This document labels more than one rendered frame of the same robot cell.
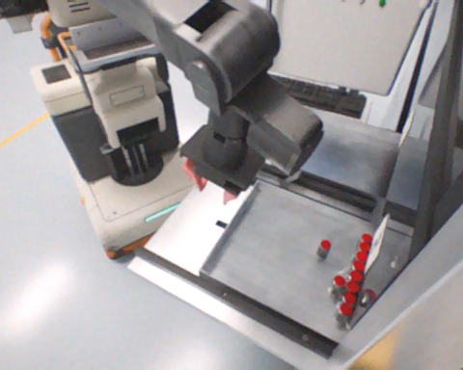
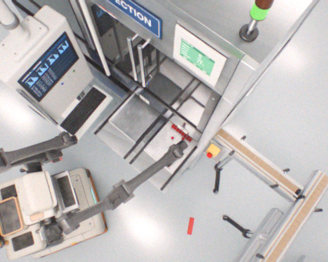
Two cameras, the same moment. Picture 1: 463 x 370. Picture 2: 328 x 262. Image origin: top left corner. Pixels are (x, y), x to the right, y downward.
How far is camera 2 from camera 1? 1.56 m
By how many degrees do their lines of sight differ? 41
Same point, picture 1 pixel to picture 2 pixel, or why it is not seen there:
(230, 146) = not seen: hidden behind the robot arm
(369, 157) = (138, 108)
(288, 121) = (184, 146)
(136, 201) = not seen: hidden behind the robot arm
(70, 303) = (124, 252)
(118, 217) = (93, 221)
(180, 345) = (154, 198)
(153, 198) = (85, 202)
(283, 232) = (162, 147)
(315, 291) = not seen: hidden behind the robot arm
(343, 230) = (165, 129)
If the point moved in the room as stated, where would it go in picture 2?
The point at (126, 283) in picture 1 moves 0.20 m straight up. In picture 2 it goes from (119, 224) to (116, 224)
